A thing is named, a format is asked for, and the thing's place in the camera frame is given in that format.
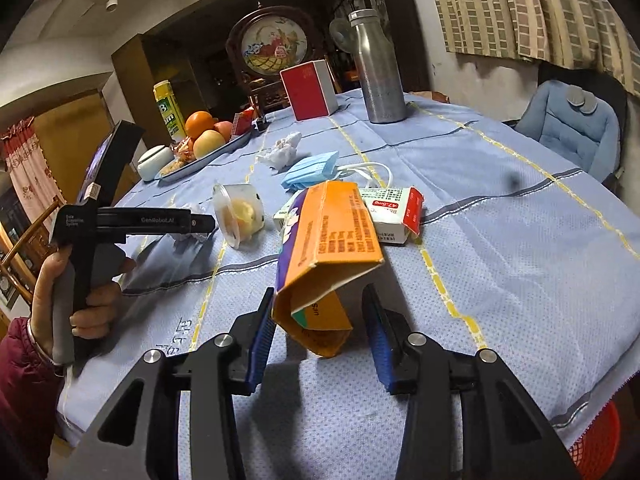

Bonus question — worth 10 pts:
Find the blue fruit tray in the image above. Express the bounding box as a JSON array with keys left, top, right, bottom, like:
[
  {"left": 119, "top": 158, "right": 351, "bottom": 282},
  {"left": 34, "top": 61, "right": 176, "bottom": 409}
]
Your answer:
[{"left": 154, "top": 128, "right": 258, "bottom": 183}]

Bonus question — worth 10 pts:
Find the wrapped candy bag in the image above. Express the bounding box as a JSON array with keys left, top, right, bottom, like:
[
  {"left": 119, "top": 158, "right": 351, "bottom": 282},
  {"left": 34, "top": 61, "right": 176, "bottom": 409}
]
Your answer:
[{"left": 171, "top": 138, "right": 196, "bottom": 166}]

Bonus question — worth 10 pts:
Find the red card box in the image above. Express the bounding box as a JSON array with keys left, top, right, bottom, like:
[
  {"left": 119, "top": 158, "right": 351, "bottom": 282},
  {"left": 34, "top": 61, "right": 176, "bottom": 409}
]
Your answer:
[{"left": 280, "top": 60, "right": 338, "bottom": 122}]

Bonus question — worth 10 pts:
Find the white paper ball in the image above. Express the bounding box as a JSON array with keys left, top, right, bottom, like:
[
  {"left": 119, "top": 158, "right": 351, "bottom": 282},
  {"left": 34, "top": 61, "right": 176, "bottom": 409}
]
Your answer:
[{"left": 257, "top": 131, "right": 302, "bottom": 171}]

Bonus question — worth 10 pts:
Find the colourful tissue box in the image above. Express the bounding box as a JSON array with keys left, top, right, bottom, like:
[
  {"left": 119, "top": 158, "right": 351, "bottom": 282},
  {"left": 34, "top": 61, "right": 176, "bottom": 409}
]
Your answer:
[{"left": 271, "top": 181, "right": 384, "bottom": 358}]

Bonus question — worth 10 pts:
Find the blue face mask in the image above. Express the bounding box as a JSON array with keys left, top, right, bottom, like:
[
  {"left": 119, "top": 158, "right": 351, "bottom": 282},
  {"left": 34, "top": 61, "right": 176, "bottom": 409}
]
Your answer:
[{"left": 281, "top": 151, "right": 394, "bottom": 191}]

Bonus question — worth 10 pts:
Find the red plastic trash basket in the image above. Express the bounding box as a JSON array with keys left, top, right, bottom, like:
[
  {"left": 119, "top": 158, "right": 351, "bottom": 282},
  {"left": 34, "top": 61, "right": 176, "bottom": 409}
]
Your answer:
[{"left": 570, "top": 401, "right": 620, "bottom": 480}]

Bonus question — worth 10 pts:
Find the red apple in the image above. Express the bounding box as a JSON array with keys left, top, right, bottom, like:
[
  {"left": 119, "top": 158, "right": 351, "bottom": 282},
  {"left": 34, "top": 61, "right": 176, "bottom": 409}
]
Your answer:
[{"left": 214, "top": 122, "right": 233, "bottom": 142}]

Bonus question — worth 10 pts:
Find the clear cup with orange peel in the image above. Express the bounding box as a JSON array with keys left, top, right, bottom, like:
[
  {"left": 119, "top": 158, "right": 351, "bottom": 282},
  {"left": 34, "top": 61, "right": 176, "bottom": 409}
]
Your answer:
[{"left": 213, "top": 183, "right": 265, "bottom": 249}]

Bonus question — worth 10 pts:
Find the yellow green snack box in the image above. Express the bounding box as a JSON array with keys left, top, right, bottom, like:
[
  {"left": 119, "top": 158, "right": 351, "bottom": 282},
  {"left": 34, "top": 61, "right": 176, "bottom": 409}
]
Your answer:
[{"left": 153, "top": 80, "right": 186, "bottom": 143}]

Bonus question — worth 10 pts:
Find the white ceramic jar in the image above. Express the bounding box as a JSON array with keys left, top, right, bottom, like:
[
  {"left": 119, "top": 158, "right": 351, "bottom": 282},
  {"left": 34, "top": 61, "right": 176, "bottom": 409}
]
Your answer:
[{"left": 137, "top": 145, "right": 174, "bottom": 182}]

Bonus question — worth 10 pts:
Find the orange fruit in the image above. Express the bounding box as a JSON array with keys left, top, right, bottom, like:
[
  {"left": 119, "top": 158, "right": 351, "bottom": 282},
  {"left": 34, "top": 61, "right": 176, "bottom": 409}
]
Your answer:
[{"left": 184, "top": 110, "right": 217, "bottom": 140}]

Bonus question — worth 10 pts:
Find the person left hand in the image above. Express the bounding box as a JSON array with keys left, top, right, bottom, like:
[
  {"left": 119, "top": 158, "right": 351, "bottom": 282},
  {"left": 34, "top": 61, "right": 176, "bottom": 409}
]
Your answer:
[{"left": 28, "top": 245, "right": 138, "bottom": 361}]

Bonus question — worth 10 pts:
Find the red snack packet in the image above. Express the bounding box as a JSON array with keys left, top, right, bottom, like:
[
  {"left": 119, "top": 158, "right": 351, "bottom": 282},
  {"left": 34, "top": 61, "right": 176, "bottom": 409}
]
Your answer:
[{"left": 232, "top": 106, "right": 255, "bottom": 136}]

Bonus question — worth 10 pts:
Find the white red medicine box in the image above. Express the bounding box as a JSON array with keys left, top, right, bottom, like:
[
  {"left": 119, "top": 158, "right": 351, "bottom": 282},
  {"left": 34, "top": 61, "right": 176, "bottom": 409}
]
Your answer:
[{"left": 273, "top": 182, "right": 423, "bottom": 254}]

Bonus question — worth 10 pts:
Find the round framed fruit picture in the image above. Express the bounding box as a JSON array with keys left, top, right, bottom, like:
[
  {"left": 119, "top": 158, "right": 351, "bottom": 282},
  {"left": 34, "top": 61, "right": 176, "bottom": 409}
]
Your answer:
[{"left": 226, "top": 6, "right": 323, "bottom": 81}]

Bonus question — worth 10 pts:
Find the dark red sleeve forearm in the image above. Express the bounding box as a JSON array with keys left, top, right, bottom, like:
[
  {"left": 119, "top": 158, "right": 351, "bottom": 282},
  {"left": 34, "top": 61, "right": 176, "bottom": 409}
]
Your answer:
[{"left": 0, "top": 318, "right": 62, "bottom": 479}]

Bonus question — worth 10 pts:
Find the blue cushioned chair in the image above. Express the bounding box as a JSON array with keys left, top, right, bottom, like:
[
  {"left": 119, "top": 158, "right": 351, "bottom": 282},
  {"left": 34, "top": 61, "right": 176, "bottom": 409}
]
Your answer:
[{"left": 514, "top": 79, "right": 620, "bottom": 183}]

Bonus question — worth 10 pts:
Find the steel water bottle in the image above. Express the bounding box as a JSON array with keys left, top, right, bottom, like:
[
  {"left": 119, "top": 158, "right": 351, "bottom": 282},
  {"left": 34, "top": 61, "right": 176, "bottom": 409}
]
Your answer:
[{"left": 349, "top": 9, "right": 407, "bottom": 124}]

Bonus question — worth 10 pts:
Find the striped curtain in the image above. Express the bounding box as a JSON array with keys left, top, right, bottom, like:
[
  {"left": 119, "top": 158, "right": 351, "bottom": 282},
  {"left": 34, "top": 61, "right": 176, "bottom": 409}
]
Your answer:
[{"left": 435, "top": 0, "right": 639, "bottom": 96}]

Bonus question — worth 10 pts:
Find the yellow apple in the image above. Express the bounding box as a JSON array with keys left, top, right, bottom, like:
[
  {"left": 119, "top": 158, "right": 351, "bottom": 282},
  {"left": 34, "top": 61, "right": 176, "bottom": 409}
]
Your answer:
[{"left": 193, "top": 129, "right": 227, "bottom": 159}]

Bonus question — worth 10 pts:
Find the blue striped tablecloth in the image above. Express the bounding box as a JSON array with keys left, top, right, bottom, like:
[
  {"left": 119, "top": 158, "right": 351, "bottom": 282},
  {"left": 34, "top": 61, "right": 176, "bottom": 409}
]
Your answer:
[{"left": 58, "top": 91, "right": 639, "bottom": 479}]

